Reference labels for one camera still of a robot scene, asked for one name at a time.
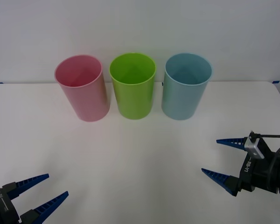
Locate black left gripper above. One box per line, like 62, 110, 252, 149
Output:
0, 173, 70, 224

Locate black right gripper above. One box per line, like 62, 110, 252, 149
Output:
201, 137, 280, 197

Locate pale blue plastic bin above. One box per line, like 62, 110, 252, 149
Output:
161, 52, 214, 121

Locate pink plastic bin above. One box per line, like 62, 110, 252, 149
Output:
54, 54, 112, 122

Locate green plastic bin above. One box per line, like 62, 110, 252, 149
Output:
109, 52, 157, 120

